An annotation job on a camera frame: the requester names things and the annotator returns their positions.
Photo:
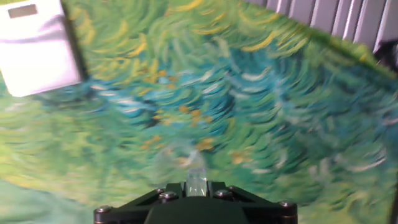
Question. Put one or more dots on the green blue painted tablecloth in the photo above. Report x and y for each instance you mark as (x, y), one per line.
(248, 124)

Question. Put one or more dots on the clear plastic cup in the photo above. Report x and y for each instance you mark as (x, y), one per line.
(174, 165)

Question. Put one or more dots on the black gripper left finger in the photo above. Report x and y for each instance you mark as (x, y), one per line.
(124, 214)

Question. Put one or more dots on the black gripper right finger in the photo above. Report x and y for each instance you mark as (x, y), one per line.
(270, 214)

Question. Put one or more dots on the silver digital pocket scale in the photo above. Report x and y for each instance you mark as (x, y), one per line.
(34, 56)

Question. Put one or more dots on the black pole clamp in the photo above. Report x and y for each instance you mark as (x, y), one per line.
(387, 56)

